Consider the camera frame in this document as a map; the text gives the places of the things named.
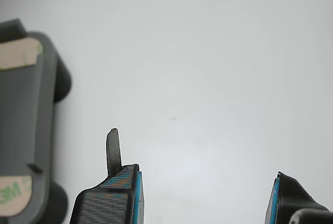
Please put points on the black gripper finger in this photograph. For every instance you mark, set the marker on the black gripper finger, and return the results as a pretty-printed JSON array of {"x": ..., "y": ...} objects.
[{"x": 291, "y": 203}]

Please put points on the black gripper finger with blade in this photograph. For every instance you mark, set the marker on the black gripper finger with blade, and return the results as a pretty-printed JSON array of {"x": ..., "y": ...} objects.
[{"x": 104, "y": 208}]

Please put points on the tan 3M protective film strip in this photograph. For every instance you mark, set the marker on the tan 3M protective film strip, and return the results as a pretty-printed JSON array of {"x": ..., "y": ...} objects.
[
  {"x": 24, "y": 198},
  {"x": 18, "y": 55}
]

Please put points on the grey plastic fixture with legs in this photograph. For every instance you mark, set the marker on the grey plastic fixture with legs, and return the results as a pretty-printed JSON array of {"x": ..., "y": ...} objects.
[{"x": 23, "y": 117}]

